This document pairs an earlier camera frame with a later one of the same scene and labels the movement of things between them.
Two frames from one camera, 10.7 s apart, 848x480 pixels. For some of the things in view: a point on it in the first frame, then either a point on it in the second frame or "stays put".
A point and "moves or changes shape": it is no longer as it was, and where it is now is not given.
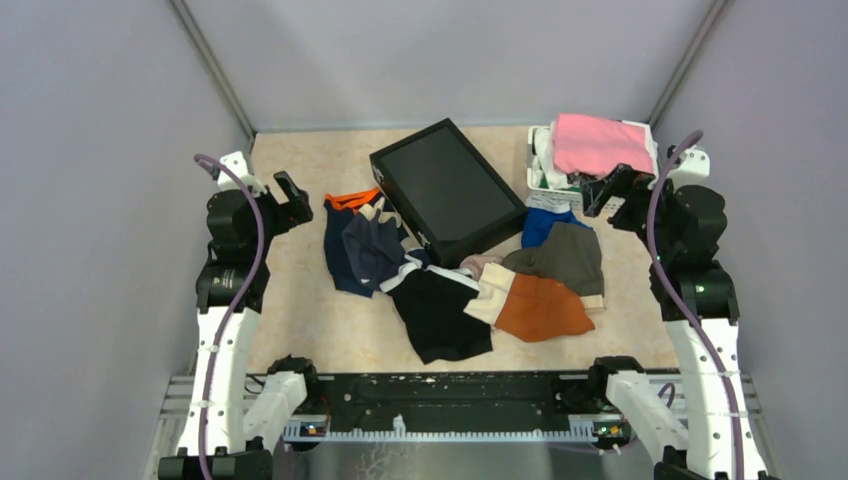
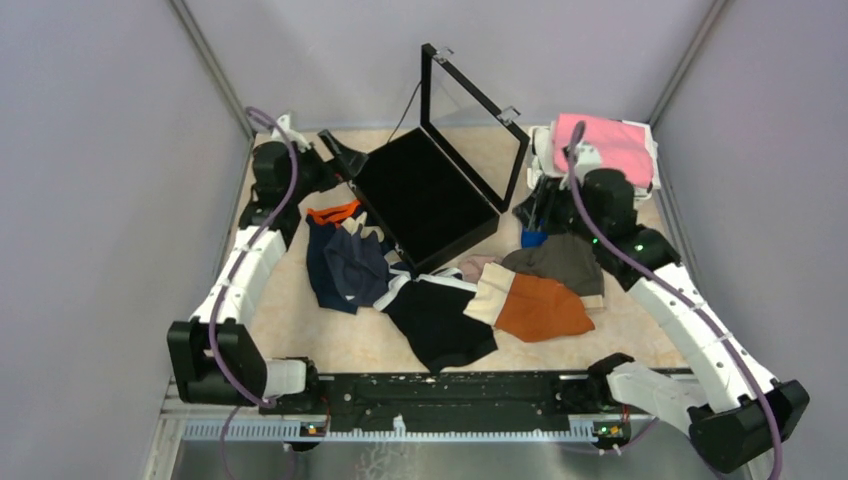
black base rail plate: (450, 399) stays put
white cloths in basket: (551, 178) stays put
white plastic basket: (544, 180) stays put
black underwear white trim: (432, 305) moves or changes shape
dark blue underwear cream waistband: (374, 238) to (358, 261)
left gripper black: (288, 214) to (336, 170)
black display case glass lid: (453, 201) moves or changes shape
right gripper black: (617, 186) to (541, 206)
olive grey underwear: (570, 254) stays put
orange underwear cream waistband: (529, 307) stays put
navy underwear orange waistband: (339, 210) to (320, 224)
